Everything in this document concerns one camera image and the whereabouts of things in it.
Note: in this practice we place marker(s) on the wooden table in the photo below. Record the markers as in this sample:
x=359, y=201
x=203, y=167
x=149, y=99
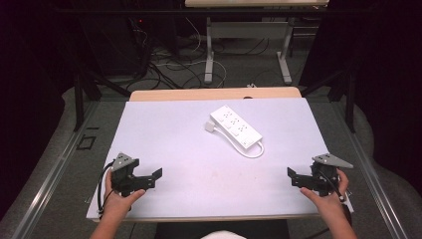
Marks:
x=199, y=94

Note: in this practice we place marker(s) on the person's dark trousers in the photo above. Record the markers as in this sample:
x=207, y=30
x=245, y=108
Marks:
x=179, y=234

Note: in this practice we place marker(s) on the black floor socket frame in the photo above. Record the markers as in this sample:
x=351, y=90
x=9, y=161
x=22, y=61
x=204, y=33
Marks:
x=86, y=142

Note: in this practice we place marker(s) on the person's white shirt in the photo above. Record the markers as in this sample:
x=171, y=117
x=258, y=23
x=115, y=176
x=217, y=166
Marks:
x=224, y=235

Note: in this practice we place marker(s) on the white table mat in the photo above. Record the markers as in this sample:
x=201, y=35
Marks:
x=182, y=159

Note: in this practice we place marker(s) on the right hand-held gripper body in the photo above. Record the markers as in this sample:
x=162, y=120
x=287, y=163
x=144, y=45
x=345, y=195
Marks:
x=323, y=181

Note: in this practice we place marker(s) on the dark computer tower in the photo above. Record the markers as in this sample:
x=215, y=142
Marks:
x=112, y=46

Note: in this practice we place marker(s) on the white power strip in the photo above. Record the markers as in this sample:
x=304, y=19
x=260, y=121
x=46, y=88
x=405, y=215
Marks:
x=236, y=126

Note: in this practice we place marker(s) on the grey metal floor rail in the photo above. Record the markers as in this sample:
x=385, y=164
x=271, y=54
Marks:
x=371, y=172
x=49, y=181

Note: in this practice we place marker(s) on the person's right hand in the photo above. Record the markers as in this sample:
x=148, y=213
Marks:
x=326, y=202

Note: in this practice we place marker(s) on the person's left hand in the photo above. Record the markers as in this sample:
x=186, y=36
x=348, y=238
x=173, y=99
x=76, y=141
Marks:
x=116, y=202

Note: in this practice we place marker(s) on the white metal frame desk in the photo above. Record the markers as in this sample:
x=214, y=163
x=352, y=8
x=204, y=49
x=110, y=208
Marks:
x=209, y=66

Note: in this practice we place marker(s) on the black metal stand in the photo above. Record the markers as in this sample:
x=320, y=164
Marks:
x=349, y=109
x=78, y=109

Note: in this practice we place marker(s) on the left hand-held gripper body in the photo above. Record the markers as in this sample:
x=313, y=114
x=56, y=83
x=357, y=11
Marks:
x=123, y=177

